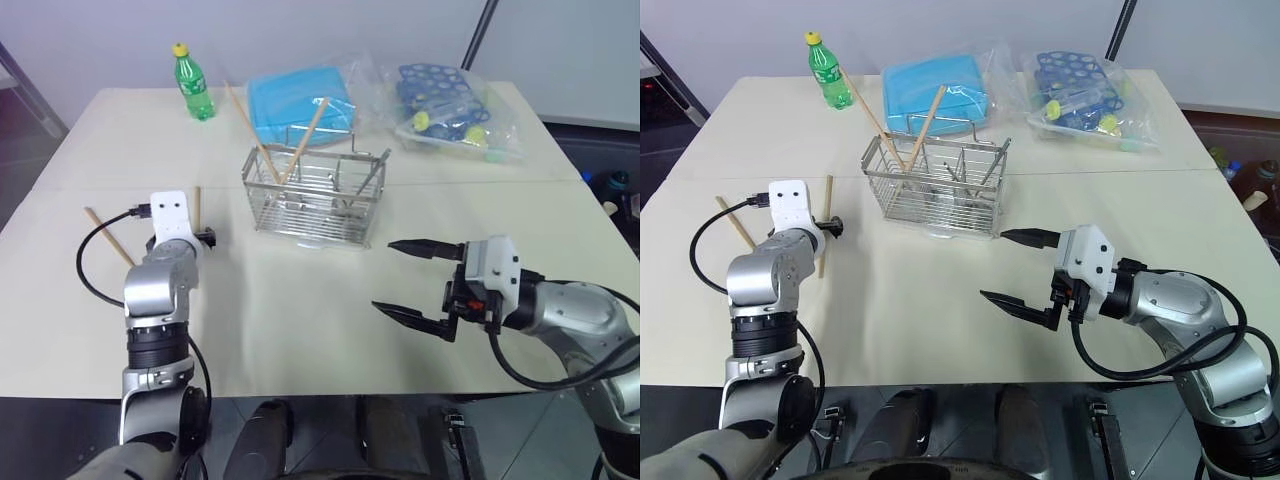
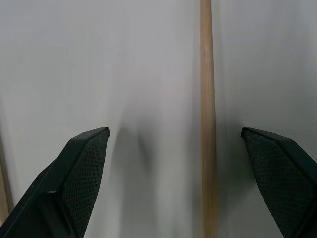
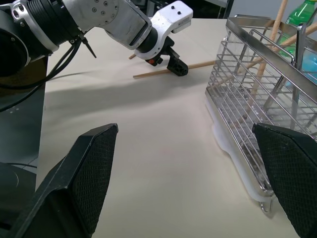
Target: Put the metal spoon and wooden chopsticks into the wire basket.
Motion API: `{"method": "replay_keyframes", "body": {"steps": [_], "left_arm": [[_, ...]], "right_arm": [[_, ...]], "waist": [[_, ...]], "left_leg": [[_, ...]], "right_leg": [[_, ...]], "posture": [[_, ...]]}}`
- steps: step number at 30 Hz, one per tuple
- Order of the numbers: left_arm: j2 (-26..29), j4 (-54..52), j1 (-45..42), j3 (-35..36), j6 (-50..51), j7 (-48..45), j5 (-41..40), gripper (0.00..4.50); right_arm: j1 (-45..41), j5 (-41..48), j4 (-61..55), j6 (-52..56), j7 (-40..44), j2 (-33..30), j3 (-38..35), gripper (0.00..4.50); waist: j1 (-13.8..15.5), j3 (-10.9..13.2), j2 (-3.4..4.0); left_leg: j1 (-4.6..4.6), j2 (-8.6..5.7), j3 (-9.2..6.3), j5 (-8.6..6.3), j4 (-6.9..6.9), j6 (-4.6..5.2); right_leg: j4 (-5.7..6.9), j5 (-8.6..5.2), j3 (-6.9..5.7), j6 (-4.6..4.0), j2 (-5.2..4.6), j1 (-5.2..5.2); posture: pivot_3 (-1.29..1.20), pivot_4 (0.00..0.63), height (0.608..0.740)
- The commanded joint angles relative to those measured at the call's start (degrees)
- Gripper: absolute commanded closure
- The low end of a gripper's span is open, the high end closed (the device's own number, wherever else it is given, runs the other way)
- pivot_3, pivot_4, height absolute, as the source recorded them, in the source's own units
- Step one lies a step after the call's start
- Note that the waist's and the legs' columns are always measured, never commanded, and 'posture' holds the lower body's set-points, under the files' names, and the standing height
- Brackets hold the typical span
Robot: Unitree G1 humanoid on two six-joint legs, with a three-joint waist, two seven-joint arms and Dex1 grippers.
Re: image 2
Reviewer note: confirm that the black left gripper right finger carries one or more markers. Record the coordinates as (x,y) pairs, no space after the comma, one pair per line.
(284,178)

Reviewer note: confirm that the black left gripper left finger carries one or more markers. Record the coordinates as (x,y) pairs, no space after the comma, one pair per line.
(62,186)

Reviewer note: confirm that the wooden chopstick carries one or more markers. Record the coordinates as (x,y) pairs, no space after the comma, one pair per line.
(207,119)

